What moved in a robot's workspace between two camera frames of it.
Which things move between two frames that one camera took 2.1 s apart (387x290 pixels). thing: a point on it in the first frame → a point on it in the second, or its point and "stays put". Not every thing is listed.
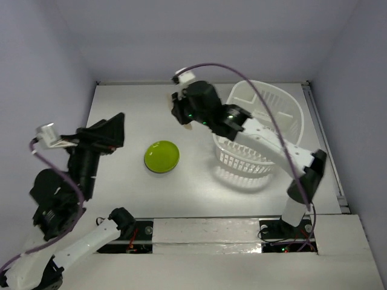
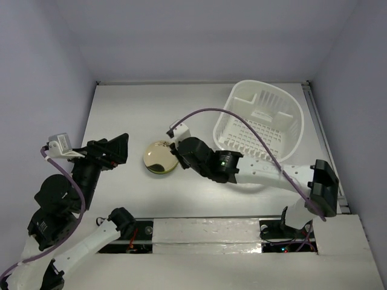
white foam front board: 215,253 stays put
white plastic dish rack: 268,103 stays put
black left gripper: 109,135 → 117,147
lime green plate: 162,156 → 161,173
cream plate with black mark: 169,96 → 159,157
